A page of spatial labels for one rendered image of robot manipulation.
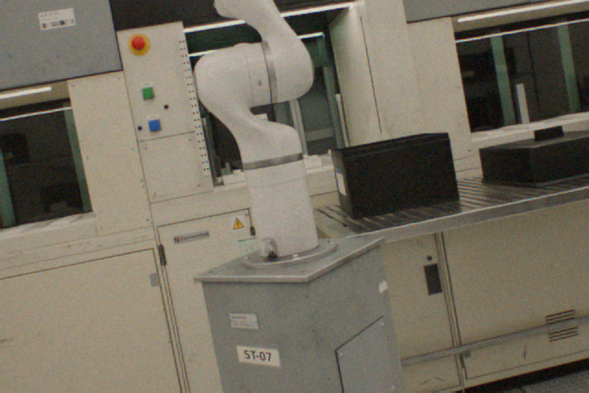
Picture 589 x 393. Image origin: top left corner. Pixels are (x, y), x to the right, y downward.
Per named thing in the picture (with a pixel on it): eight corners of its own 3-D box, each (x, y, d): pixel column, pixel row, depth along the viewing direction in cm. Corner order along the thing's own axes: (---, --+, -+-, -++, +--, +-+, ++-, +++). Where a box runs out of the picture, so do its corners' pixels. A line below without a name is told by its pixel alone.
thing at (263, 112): (217, 176, 207) (202, 83, 203) (213, 170, 227) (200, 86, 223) (287, 164, 211) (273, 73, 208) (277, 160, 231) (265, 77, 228)
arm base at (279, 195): (300, 268, 108) (281, 166, 107) (224, 269, 119) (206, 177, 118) (355, 241, 123) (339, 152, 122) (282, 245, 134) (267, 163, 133)
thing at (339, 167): (340, 207, 178) (329, 150, 177) (432, 190, 179) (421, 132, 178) (352, 220, 151) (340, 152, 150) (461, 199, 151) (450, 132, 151)
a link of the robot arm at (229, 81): (307, 158, 115) (284, 33, 113) (211, 177, 112) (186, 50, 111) (298, 157, 127) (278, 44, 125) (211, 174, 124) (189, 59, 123)
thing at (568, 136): (536, 189, 147) (527, 135, 146) (479, 182, 176) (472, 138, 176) (642, 166, 152) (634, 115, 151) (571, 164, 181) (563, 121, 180)
